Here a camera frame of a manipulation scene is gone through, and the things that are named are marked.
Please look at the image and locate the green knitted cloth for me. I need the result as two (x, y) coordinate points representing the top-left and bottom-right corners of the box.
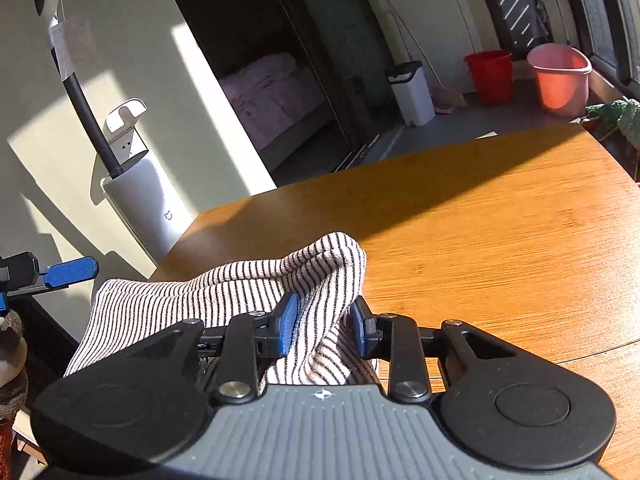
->
(581, 98), (640, 149)

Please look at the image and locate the person's left forearm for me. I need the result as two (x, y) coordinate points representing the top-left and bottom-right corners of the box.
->
(0, 310), (30, 461)

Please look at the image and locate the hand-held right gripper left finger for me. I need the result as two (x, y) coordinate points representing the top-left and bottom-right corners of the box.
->
(132, 291), (301, 406)

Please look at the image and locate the bed with pink bedding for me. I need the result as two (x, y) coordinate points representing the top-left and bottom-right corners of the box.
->
(219, 51), (332, 155)

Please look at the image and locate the red plastic bucket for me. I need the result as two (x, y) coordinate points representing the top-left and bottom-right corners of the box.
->
(463, 50), (515, 107)

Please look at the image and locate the dark framed glass door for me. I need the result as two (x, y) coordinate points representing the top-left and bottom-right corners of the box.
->
(470, 0), (557, 52)

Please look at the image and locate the broom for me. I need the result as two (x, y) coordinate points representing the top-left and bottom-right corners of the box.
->
(386, 0), (469, 114)

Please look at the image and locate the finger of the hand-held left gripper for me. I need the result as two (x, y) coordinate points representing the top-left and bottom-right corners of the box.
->
(10, 256), (100, 297)

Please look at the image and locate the dark framed window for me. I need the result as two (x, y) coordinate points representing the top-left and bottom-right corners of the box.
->
(555, 0), (640, 98)

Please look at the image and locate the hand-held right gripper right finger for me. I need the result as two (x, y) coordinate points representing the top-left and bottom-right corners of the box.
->
(350, 297), (521, 403)

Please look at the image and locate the pink plastic bucket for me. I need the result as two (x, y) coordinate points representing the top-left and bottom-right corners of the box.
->
(526, 43), (593, 118)

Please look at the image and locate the stick vacuum cleaner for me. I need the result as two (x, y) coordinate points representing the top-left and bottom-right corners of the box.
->
(31, 0), (126, 177)

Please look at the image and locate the white vacuum dock station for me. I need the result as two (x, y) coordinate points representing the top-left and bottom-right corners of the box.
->
(101, 99), (197, 267)

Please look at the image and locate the white trash bin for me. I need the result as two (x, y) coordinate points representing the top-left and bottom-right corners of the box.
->
(386, 61), (436, 127)

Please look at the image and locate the striped beige sweater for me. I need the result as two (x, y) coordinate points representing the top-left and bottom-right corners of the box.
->
(64, 231), (381, 386)

